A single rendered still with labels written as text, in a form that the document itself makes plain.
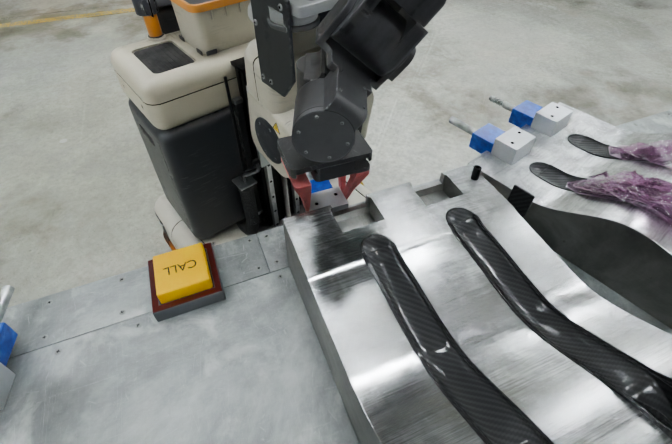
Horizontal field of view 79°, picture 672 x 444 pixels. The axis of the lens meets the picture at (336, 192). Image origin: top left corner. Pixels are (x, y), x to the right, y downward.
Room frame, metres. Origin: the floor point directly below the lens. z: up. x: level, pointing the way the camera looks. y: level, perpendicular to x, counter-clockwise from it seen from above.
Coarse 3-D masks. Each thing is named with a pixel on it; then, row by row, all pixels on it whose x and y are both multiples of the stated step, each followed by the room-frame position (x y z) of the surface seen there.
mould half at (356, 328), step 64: (384, 192) 0.36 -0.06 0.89; (320, 256) 0.26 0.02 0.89; (448, 256) 0.27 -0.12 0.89; (512, 256) 0.27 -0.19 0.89; (320, 320) 0.20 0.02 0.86; (384, 320) 0.19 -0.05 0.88; (448, 320) 0.19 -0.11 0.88; (512, 320) 0.19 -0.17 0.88; (576, 320) 0.19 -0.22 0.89; (640, 320) 0.18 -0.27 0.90; (384, 384) 0.13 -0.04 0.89; (512, 384) 0.13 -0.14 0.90; (576, 384) 0.12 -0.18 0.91
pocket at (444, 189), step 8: (440, 176) 0.40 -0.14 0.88; (432, 184) 0.39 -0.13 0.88; (440, 184) 0.39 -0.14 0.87; (448, 184) 0.39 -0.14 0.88; (416, 192) 0.38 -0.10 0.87; (424, 192) 0.38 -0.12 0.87; (432, 192) 0.39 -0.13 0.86; (440, 192) 0.39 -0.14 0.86; (448, 192) 0.38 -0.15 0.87; (456, 192) 0.37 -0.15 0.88; (424, 200) 0.37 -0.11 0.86; (432, 200) 0.37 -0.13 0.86; (440, 200) 0.37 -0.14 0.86
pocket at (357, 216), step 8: (368, 200) 0.35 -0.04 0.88; (352, 208) 0.35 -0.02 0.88; (360, 208) 0.35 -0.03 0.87; (368, 208) 0.35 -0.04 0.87; (376, 208) 0.34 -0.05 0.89; (336, 216) 0.34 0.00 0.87; (344, 216) 0.34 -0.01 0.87; (352, 216) 0.34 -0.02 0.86; (360, 216) 0.35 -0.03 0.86; (368, 216) 0.35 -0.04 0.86; (376, 216) 0.33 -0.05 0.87; (344, 224) 0.33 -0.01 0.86; (352, 224) 0.33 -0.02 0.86; (360, 224) 0.33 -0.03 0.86
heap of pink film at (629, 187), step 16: (640, 144) 0.46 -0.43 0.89; (656, 144) 0.45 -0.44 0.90; (656, 160) 0.41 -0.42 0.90; (592, 176) 0.40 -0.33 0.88; (608, 176) 0.39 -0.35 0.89; (624, 176) 0.38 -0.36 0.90; (640, 176) 0.37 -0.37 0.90; (576, 192) 0.38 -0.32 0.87; (592, 192) 0.38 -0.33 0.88; (608, 192) 0.36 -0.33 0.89; (624, 192) 0.35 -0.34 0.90; (640, 192) 0.34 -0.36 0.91; (656, 192) 0.34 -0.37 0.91; (656, 208) 0.32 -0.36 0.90
